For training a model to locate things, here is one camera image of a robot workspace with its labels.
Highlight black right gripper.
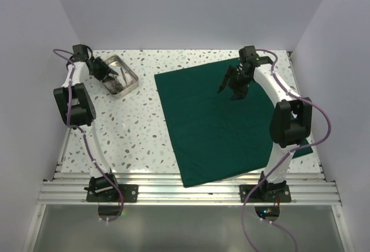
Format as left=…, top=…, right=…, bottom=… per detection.
left=218, top=66, right=253, bottom=101

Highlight steel hemostat scissors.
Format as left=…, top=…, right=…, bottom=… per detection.
left=106, top=80, right=124, bottom=95

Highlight stainless steel tray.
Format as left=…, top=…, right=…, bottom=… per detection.
left=103, top=55, right=139, bottom=99

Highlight green surgical cloth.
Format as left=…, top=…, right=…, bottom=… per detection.
left=154, top=57, right=315, bottom=188

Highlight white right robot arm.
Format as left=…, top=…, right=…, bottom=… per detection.
left=218, top=46, right=312, bottom=203

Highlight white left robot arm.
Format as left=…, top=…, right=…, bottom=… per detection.
left=53, top=44, right=122, bottom=202

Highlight flat steel forceps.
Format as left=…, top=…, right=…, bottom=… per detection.
left=120, top=68, right=131, bottom=86

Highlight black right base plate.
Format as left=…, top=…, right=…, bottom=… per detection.
left=239, top=183, right=292, bottom=203

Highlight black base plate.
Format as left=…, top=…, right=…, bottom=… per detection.
left=239, top=183, right=292, bottom=203
left=84, top=184, right=139, bottom=203

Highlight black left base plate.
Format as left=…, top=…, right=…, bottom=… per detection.
left=84, top=184, right=139, bottom=203

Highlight aluminium rail frame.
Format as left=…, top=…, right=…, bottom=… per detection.
left=37, top=50, right=339, bottom=206

